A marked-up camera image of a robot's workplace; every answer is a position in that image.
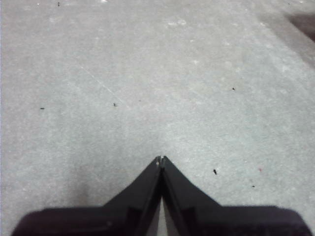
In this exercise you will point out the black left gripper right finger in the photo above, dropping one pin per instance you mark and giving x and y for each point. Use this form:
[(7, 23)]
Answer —
[(221, 221)]

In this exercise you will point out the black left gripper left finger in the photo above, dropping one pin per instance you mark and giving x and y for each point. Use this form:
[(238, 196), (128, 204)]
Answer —
[(98, 221)]

